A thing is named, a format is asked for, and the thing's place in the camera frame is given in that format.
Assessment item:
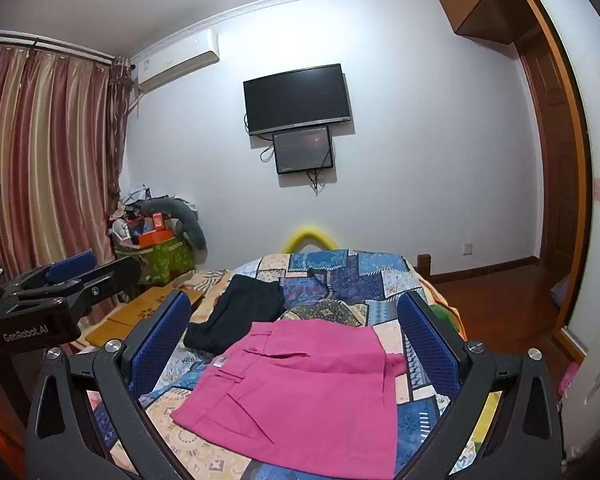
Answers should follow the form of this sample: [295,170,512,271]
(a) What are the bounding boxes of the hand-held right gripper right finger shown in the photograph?
[396,290,566,480]

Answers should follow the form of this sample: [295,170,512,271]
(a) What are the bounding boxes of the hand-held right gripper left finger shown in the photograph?
[25,290,194,480]

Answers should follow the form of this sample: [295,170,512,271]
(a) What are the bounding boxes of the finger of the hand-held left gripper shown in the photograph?
[55,257,143,319]
[2,251,100,295]

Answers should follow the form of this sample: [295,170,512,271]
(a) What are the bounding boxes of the pink pants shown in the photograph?
[171,319,409,479]

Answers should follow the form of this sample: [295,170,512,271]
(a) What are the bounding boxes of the dark pants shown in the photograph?
[182,274,286,354]

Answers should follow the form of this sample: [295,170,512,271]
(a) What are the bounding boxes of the yellow wooden bench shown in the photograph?
[87,285,202,349]

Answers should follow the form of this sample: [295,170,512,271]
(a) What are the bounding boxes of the orange box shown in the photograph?
[138,229,174,247]

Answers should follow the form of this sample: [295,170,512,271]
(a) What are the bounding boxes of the green patterned bag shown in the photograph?
[115,240,196,287]

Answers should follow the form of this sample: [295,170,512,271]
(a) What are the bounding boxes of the patchwork printed blanket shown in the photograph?
[87,247,497,480]

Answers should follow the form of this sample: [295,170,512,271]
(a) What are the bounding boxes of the grey plush pillow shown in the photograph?
[142,195,207,251]

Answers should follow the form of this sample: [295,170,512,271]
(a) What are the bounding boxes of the striped pink curtain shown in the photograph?
[0,42,134,281]

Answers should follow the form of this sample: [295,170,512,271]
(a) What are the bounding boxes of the yellow foam tube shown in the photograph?
[281,226,334,254]

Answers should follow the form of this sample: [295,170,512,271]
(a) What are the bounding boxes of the white panel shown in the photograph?
[561,269,600,462]

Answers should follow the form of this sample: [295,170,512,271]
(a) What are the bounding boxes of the wooden door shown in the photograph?
[518,27,582,286]

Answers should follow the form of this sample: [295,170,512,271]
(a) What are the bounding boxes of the white air conditioner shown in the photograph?
[132,28,221,94]

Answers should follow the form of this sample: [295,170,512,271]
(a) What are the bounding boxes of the wooden overhead cabinet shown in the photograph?
[437,0,532,46]

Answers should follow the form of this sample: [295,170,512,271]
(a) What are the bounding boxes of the white curtain rail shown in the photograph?
[0,29,117,64]

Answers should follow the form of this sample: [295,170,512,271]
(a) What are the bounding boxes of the small black wall monitor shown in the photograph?
[272,126,335,175]

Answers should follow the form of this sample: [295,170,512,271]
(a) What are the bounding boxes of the black wall television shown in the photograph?
[243,63,352,136]

